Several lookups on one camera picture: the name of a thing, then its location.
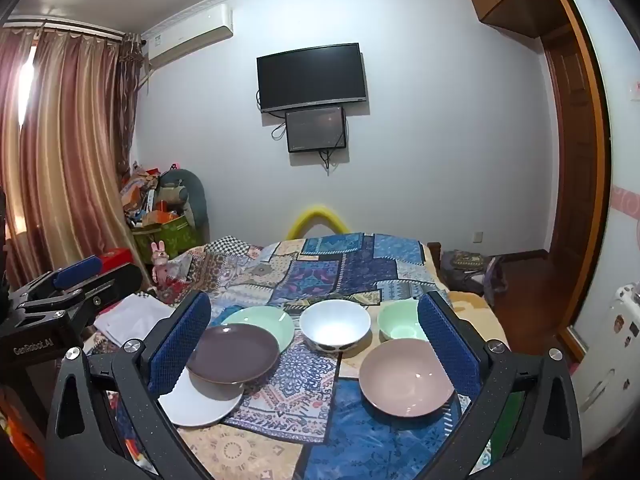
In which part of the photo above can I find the pink bowl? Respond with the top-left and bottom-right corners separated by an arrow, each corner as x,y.
358,338 -> 457,420

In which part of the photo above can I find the white plate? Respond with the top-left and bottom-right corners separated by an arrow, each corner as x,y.
157,367 -> 246,428

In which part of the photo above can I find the white curtain rail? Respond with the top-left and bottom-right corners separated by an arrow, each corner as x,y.
0,17 -> 126,41

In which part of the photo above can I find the small wall monitor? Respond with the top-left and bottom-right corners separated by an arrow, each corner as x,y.
285,106 -> 348,154

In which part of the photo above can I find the brown striped curtain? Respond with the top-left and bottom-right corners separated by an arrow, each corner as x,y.
0,20 -> 146,291

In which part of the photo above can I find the white bowl with dark spots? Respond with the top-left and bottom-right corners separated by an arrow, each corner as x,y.
299,299 -> 372,353

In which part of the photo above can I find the orange bag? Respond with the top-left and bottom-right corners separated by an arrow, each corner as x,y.
0,385 -> 46,480

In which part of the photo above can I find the green storage box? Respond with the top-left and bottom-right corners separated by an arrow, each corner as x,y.
132,215 -> 198,263

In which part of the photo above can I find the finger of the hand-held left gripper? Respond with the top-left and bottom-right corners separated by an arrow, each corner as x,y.
20,264 -> 146,331
10,255 -> 104,311

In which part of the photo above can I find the white air conditioner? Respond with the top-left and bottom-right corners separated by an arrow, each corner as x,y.
141,3 -> 234,73

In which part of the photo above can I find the pink bunny toy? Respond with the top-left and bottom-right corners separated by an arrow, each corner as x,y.
150,241 -> 171,286

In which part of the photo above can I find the white appliance with stickers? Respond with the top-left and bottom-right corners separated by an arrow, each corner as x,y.
570,282 -> 640,461

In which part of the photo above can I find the blue patchwork blanket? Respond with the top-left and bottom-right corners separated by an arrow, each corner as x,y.
82,232 -> 501,480

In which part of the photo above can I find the white folded paper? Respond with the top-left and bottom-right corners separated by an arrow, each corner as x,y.
94,292 -> 176,346

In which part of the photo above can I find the red box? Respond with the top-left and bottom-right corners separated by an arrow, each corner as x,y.
97,247 -> 133,273

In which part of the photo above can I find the dark purple plate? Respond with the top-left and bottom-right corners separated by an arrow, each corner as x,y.
186,323 -> 281,386

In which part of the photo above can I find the black wall television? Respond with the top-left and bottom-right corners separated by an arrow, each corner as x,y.
256,42 -> 369,114

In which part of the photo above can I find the pale green plate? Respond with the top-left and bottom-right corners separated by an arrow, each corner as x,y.
220,305 -> 296,356

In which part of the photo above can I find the dark backpack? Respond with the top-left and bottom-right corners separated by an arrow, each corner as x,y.
440,250 -> 493,293

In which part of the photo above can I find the black cable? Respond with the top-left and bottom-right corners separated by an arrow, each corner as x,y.
256,89 -> 288,142
319,148 -> 349,177

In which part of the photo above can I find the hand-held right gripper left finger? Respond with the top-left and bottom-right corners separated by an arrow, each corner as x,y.
45,290 -> 213,480

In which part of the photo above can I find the pile of cardboard clutter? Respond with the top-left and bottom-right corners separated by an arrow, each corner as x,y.
119,160 -> 176,228

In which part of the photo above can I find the pale green bowl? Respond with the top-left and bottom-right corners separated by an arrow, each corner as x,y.
376,299 -> 432,342

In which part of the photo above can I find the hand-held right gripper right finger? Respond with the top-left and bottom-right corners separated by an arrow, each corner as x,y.
417,289 -> 586,480

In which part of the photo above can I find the wooden door frame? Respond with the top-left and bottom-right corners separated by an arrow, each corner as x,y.
542,0 -> 613,361

